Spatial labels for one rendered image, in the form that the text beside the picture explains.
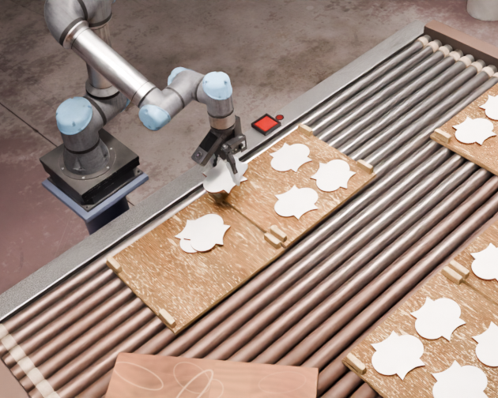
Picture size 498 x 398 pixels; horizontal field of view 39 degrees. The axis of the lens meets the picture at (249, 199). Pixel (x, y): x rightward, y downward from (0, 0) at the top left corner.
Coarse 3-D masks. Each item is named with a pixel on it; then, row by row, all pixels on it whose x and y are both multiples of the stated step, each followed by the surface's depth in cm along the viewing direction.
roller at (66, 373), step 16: (480, 64) 263; (464, 80) 260; (432, 96) 253; (416, 112) 248; (400, 128) 245; (368, 144) 239; (128, 320) 199; (144, 320) 200; (112, 336) 196; (128, 336) 198; (96, 352) 193; (64, 368) 190; (80, 368) 191; (48, 384) 187; (64, 384) 189
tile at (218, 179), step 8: (216, 168) 218; (224, 168) 217; (208, 176) 216; (216, 176) 215; (224, 176) 215; (240, 176) 214; (208, 184) 214; (216, 184) 213; (224, 184) 213; (232, 184) 212; (208, 192) 213; (216, 192) 211
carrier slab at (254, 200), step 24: (288, 144) 240; (312, 144) 239; (264, 168) 233; (312, 168) 231; (360, 168) 229; (240, 192) 227; (264, 192) 226; (336, 192) 223; (264, 216) 219; (312, 216) 217; (288, 240) 211
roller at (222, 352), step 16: (448, 160) 231; (464, 160) 232; (432, 176) 226; (416, 192) 222; (400, 208) 219; (368, 224) 215; (384, 224) 216; (352, 240) 211; (368, 240) 213; (336, 256) 208; (320, 272) 204; (304, 288) 202; (272, 304) 198; (288, 304) 199; (256, 320) 195; (272, 320) 197; (240, 336) 192; (224, 352) 189
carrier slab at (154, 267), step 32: (160, 224) 220; (224, 224) 218; (128, 256) 213; (160, 256) 212; (192, 256) 211; (224, 256) 209; (256, 256) 208; (160, 288) 203; (192, 288) 202; (224, 288) 201; (160, 320) 197; (192, 320) 195
